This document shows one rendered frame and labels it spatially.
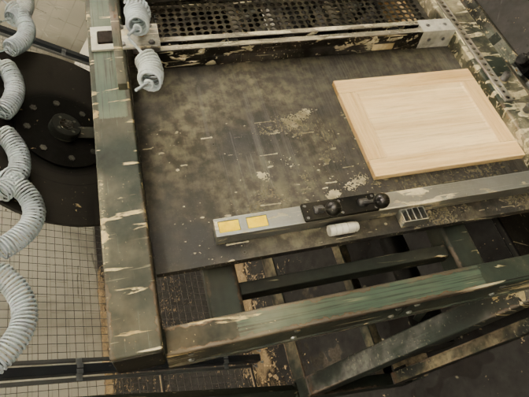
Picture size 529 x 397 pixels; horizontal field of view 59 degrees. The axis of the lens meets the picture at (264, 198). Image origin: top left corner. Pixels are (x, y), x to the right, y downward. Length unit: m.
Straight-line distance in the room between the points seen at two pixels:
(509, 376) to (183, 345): 1.82
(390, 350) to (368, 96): 0.93
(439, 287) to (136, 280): 0.68
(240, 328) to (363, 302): 0.28
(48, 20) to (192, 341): 6.55
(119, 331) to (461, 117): 1.16
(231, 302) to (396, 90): 0.86
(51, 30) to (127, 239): 6.43
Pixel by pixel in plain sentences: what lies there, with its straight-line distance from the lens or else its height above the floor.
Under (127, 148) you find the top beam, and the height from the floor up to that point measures 1.89.
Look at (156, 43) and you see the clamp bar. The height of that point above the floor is 1.79.
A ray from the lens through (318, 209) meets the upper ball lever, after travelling 1.15.
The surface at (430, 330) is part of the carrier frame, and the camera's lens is 1.78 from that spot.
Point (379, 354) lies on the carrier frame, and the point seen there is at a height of 0.79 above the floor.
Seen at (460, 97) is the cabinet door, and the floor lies 0.96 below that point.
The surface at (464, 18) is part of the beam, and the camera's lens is 1.93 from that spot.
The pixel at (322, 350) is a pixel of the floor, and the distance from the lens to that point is 3.17.
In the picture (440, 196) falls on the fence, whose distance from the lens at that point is 1.32.
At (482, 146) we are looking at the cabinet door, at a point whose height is 0.99.
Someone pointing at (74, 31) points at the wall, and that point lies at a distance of 7.37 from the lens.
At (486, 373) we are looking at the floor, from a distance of 2.58.
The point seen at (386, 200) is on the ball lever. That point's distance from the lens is 1.10.
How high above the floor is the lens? 2.32
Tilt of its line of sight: 39 degrees down
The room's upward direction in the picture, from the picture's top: 78 degrees counter-clockwise
